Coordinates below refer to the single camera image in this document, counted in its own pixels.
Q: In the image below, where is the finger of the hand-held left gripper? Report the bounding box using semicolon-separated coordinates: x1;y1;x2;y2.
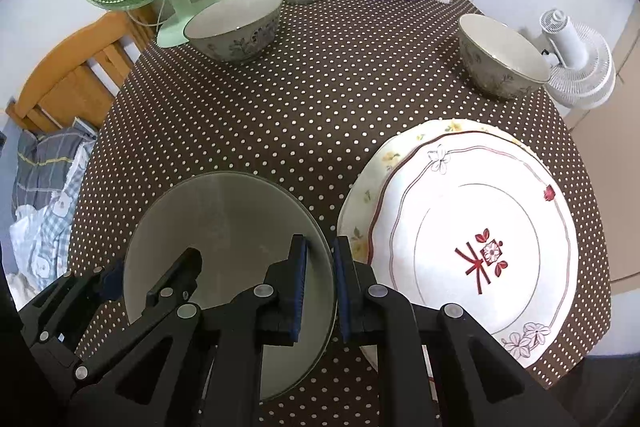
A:
92;257;126;304
145;248;203;309

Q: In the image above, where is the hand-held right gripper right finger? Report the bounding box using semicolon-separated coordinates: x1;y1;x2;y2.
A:
334;236;581;427

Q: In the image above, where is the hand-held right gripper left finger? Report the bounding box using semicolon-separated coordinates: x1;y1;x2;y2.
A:
67;234;307;427

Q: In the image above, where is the grey floral ceramic bowl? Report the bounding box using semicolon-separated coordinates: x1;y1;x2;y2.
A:
122;171;337;403
184;0;283;62
458;13;551;101

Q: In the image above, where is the large round yellow floral plate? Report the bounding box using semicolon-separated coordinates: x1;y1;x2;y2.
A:
336;127;436;363

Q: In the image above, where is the white plate with red flower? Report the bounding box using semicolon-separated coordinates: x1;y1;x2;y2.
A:
367;132;580;360

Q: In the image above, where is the scalloped yellow floral plate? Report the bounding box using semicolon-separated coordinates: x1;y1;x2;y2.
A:
420;118;526;148

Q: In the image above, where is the blue checkered blanket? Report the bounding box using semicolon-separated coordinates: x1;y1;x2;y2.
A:
10;142;96;293

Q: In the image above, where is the grey plaid pillow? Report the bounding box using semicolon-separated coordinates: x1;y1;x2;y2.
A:
12;122;98;212

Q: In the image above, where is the brown polka dot tablecloth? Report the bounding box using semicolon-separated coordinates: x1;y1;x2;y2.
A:
67;0;613;427

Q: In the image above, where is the wooden bed headboard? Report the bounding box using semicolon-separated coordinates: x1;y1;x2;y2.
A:
6;4;161;135

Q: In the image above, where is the white desk fan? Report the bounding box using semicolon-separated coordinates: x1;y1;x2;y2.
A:
537;8;617;108

